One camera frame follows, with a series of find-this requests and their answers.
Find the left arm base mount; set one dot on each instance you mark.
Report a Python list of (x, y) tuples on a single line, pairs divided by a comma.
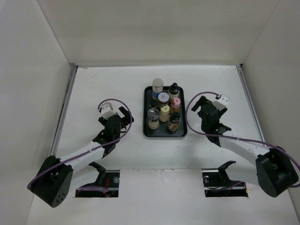
[(106, 184)]

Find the black cap white bottle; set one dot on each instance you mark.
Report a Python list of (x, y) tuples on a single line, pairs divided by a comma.
[(173, 91)]

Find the silver lid blue-label jar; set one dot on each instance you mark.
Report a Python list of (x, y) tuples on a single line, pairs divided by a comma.
[(157, 87)]

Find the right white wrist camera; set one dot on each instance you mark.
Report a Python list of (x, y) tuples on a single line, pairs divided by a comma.
[(221, 102)]

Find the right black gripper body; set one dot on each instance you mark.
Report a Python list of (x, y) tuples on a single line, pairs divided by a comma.
[(221, 112)]

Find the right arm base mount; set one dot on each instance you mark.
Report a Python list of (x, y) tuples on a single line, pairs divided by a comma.
[(217, 183)]

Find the yellow cap spice bottle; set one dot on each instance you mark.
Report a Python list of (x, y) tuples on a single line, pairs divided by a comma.
[(164, 113)]

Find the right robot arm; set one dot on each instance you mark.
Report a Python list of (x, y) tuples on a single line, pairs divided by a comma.
[(275, 170)]

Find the pink cap spice bottle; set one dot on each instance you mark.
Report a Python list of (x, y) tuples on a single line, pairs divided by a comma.
[(175, 105)]

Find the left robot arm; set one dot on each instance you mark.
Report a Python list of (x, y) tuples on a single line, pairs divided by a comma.
[(53, 180)]

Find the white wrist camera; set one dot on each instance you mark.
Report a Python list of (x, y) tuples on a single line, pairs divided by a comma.
[(221, 102), (106, 110)]

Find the black cap brown spice bottle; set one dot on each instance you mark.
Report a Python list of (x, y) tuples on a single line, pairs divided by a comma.
[(174, 122)]

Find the red label lid jar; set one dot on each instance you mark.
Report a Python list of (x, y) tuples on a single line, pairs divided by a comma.
[(163, 99)]

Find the small dark pepper bottle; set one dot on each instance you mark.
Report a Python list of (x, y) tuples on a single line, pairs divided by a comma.
[(153, 104)]

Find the black plastic tray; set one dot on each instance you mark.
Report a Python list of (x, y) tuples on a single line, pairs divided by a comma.
[(163, 131)]

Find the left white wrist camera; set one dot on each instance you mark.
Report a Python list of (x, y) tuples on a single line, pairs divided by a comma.
[(106, 110)]

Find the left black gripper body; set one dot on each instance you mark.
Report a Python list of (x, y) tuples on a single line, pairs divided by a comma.
[(123, 123)]

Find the clear dome lid jar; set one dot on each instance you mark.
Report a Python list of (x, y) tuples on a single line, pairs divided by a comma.
[(153, 118)]

